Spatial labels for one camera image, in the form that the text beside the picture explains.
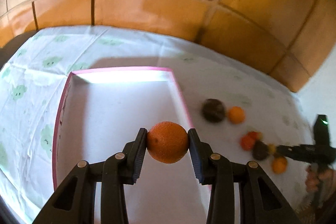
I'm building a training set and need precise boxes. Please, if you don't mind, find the orange tangerine with stem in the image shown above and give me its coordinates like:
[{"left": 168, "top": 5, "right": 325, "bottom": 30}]
[{"left": 271, "top": 156, "right": 288, "bottom": 174}]

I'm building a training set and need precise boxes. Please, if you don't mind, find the small yellow longan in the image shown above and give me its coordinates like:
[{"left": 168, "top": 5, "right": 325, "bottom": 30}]
[{"left": 268, "top": 143, "right": 277, "bottom": 155}]

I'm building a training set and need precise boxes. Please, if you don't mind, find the dark brown fruit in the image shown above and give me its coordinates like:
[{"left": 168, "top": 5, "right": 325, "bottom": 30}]
[
  {"left": 252, "top": 140, "right": 269, "bottom": 161},
  {"left": 201, "top": 98, "right": 226, "bottom": 123}
]

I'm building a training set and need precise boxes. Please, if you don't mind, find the red cherry tomato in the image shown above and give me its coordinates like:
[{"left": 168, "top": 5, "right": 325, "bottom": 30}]
[
  {"left": 247, "top": 131, "right": 263, "bottom": 141},
  {"left": 240, "top": 135, "right": 256, "bottom": 151}
]

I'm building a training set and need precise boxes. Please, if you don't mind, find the round orange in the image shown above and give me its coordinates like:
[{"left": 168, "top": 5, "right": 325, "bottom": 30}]
[{"left": 147, "top": 121, "right": 189, "bottom": 164}]

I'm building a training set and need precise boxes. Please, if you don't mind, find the right hand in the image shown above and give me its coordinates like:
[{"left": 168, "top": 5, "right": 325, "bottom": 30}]
[{"left": 305, "top": 165, "right": 335, "bottom": 193}]

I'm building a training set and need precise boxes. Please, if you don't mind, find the small orange kumquat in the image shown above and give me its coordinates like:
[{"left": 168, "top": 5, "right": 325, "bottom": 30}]
[{"left": 227, "top": 106, "right": 245, "bottom": 124}]

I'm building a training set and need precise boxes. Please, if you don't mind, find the white green-patterned tablecloth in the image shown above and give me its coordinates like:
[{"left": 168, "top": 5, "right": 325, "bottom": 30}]
[{"left": 1, "top": 26, "right": 312, "bottom": 223}]

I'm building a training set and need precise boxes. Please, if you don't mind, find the white pink-edged tray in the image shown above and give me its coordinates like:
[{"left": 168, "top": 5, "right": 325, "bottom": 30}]
[{"left": 52, "top": 67, "right": 210, "bottom": 223}]

